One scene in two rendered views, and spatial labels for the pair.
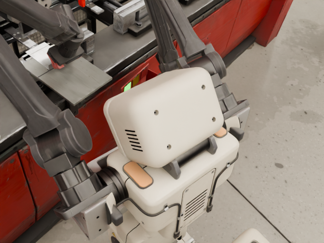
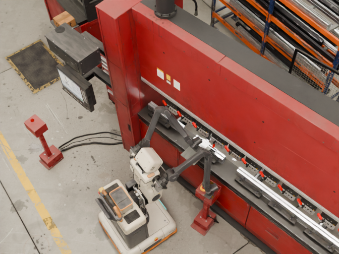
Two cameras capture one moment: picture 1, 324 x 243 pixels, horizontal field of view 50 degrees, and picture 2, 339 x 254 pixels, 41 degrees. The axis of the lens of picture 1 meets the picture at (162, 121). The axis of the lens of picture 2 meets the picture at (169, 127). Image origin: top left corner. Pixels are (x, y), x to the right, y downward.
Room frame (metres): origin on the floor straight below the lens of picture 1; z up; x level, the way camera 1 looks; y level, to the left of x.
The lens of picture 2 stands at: (1.27, -2.01, 4.89)
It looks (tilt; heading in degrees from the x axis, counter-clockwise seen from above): 55 degrees down; 106
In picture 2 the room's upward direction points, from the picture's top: 2 degrees counter-clockwise
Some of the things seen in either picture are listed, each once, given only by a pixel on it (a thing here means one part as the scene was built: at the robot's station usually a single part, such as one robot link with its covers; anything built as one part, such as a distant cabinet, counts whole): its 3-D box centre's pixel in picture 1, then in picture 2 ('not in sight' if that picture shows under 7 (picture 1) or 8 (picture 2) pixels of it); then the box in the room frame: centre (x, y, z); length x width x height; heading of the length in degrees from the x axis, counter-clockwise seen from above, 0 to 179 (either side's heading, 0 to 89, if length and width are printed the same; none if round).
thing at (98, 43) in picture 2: not in sight; (90, 48); (-0.32, 0.89, 1.67); 0.40 x 0.24 x 0.07; 151
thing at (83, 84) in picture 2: not in sight; (77, 86); (-0.39, 0.59, 1.42); 0.45 x 0.12 x 0.36; 150
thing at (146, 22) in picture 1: (152, 19); (248, 187); (1.44, 0.14, 0.89); 0.30 x 0.05 x 0.03; 151
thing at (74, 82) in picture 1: (66, 72); (195, 151); (0.87, 0.36, 1.00); 0.26 x 0.18 x 0.01; 61
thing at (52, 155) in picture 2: not in sight; (43, 141); (-0.97, 0.45, 0.41); 0.25 x 0.20 x 0.83; 61
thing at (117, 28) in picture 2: not in sight; (148, 74); (0.18, 1.12, 1.15); 0.85 x 0.25 x 2.30; 61
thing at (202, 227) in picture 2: not in sight; (203, 220); (1.05, 0.05, 0.06); 0.25 x 0.20 x 0.12; 66
